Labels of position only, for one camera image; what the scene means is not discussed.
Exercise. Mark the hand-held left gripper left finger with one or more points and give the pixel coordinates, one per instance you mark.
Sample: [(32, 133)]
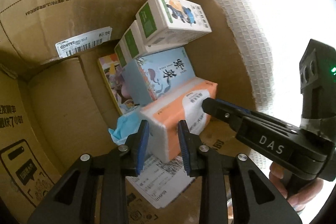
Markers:
[(141, 145)]

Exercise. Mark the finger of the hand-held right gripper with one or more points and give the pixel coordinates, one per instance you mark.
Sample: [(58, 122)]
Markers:
[(223, 113)]

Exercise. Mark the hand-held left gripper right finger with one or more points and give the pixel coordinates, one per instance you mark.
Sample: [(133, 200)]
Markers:
[(183, 145)]

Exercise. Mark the orange white tissue pack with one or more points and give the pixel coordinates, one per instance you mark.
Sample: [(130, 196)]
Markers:
[(168, 119)]

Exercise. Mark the brown cardboard box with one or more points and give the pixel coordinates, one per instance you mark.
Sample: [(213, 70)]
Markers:
[(52, 98)]

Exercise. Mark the person's right hand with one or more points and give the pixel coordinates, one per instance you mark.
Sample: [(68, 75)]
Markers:
[(278, 179)]

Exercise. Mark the blue face mask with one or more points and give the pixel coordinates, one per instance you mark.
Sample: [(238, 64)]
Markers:
[(123, 127)]

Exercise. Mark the large white shipping label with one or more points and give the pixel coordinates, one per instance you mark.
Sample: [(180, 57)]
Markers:
[(157, 182)]

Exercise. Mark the yellow colourful box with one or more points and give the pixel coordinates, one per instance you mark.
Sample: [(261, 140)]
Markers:
[(113, 79)]

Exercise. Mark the light blue tissue box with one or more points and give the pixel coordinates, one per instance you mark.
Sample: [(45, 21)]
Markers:
[(162, 74)]

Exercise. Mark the white green panda box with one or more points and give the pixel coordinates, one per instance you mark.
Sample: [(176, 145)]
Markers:
[(181, 19)]

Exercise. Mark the white waffle blanket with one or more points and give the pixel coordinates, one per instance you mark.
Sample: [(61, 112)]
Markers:
[(262, 16)]

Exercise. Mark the white barcode shipping label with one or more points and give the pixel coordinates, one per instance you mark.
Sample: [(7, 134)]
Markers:
[(81, 43)]

